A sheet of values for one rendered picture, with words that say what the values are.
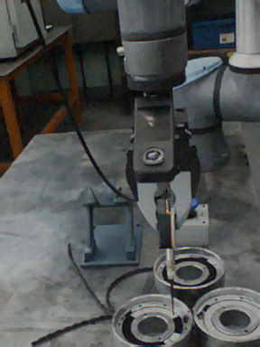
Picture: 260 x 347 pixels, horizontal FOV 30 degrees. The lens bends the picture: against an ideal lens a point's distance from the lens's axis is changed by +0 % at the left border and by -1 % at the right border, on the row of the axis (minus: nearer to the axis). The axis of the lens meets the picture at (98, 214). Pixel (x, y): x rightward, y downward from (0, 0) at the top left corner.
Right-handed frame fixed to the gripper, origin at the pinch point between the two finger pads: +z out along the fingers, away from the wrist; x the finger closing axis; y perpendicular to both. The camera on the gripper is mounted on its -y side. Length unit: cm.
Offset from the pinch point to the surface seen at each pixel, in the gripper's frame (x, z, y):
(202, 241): -5.3, 12.2, 13.8
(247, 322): -10.0, 11.7, -6.9
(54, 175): 28, 13, 48
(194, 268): -3.5, 11.0, 4.5
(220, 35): -38, 38, 345
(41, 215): 27.0, 13.3, 28.0
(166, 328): 0.7, 11.6, -7.9
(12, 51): 85, 9, 206
